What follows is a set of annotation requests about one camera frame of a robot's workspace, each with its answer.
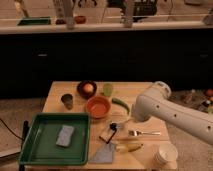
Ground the background red bowl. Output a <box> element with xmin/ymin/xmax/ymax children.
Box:
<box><xmin>74</xmin><ymin>16</ymin><xmax>86</xmax><ymax>24</ymax></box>

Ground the orange clay bowl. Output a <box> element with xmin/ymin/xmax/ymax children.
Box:
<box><xmin>85</xmin><ymin>96</ymin><xmax>111</xmax><ymax>119</ymax></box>

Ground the green plastic tray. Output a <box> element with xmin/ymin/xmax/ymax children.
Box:
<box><xmin>19</xmin><ymin>113</ymin><xmax>90</xmax><ymax>166</ymax></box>

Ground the yellow banana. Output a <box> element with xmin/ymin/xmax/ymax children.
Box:
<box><xmin>116</xmin><ymin>143</ymin><xmax>143</xmax><ymax>153</ymax></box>

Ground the light green cup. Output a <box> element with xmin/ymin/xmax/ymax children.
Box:
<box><xmin>103</xmin><ymin>83</ymin><xmax>113</xmax><ymax>97</ymax></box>

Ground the black cable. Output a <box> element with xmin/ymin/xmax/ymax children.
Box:
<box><xmin>0</xmin><ymin>118</ymin><xmax>24</xmax><ymax>141</ymax></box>

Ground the blue-grey sponge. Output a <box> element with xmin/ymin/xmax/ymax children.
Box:
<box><xmin>56</xmin><ymin>125</ymin><xmax>75</xmax><ymax>147</ymax></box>

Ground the background green tray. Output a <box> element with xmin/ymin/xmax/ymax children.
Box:
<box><xmin>18</xmin><ymin>17</ymin><xmax>51</xmax><ymax>26</ymax></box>

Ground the dark grey cup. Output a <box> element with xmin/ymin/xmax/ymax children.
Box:
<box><xmin>61</xmin><ymin>94</ymin><xmax>73</xmax><ymax>110</ymax></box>

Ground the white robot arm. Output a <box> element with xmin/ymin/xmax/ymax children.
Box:
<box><xmin>131</xmin><ymin>81</ymin><xmax>213</xmax><ymax>146</ymax></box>

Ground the black-bristled brush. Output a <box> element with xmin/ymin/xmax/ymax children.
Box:
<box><xmin>109</xmin><ymin>120</ymin><xmax>129</xmax><ymax>131</ymax></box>

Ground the wooden block with black edge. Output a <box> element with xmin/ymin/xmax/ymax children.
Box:
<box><xmin>99</xmin><ymin>122</ymin><xmax>118</xmax><ymax>144</ymax></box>

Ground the yellow egg-like ball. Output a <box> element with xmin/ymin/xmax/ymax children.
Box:
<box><xmin>83</xmin><ymin>83</ymin><xmax>94</xmax><ymax>93</ymax></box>

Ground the silver fork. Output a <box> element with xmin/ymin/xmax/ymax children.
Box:
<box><xmin>128</xmin><ymin>130</ymin><xmax>161</xmax><ymax>137</ymax></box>

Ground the dark brown bowl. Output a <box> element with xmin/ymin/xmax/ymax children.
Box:
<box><xmin>77</xmin><ymin>80</ymin><xmax>97</xmax><ymax>99</ymax></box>

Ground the wooden table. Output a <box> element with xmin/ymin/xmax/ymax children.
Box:
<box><xmin>27</xmin><ymin>81</ymin><xmax>177</xmax><ymax>171</ymax></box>

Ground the grey-blue cloth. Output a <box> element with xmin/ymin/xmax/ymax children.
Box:
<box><xmin>89</xmin><ymin>143</ymin><xmax>116</xmax><ymax>164</ymax></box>

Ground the green pepper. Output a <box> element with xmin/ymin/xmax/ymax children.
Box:
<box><xmin>111</xmin><ymin>98</ymin><xmax>130</xmax><ymax>114</ymax></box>

